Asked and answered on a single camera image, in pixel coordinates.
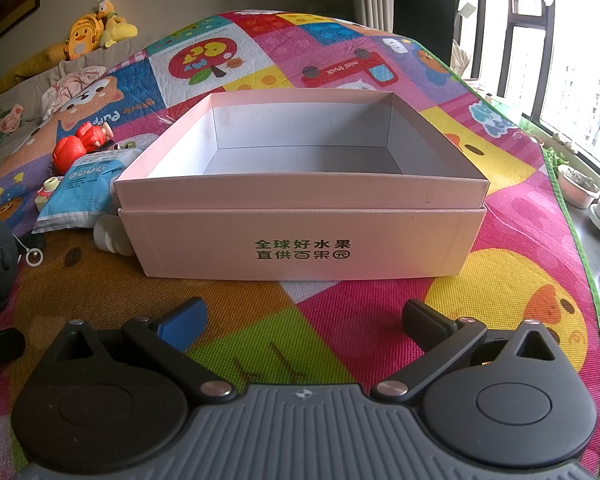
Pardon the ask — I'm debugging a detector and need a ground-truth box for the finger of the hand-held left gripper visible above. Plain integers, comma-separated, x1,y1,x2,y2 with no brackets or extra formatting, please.
0,327,27,363

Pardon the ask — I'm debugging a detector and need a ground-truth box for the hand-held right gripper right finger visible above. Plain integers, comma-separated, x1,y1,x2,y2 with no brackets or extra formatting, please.
371,299,565,404

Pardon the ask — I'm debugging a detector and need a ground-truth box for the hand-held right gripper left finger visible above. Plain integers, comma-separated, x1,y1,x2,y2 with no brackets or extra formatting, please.
41,296,233,404

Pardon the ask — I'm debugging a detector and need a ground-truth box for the pink cardboard box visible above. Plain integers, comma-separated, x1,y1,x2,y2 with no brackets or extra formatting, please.
114,89,490,281

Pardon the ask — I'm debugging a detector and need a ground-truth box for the blue white snack packet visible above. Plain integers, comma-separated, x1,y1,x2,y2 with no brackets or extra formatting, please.
32,147,143,235

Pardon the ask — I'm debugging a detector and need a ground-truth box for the colourful printed play mat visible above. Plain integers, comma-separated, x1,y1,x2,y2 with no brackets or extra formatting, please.
0,9,600,480

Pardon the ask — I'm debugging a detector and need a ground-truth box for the small white bottle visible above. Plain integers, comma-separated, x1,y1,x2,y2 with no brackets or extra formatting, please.
94,215,133,257

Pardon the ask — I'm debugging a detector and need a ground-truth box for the pink pot with plant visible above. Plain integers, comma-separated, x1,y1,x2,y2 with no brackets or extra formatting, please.
555,162,600,210

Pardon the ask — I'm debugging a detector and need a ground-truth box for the small pink crumpled cloth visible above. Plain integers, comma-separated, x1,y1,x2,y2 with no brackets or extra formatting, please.
0,104,26,133

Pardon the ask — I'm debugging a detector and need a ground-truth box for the long yellow plush pillow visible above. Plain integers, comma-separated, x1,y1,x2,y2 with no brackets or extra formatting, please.
0,44,73,95

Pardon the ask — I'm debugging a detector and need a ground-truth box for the window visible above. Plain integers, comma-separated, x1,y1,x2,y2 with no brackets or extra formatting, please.
450,0,600,171

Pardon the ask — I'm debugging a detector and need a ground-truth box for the small yellow plush toy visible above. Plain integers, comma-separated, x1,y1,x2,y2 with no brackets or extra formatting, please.
96,0,138,50

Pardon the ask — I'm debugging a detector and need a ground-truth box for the yellow duck plush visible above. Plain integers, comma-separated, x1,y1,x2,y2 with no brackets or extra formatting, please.
62,16,106,58

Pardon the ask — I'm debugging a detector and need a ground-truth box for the red boxing glove keychain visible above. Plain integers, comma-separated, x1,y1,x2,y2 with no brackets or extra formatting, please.
52,122,115,173

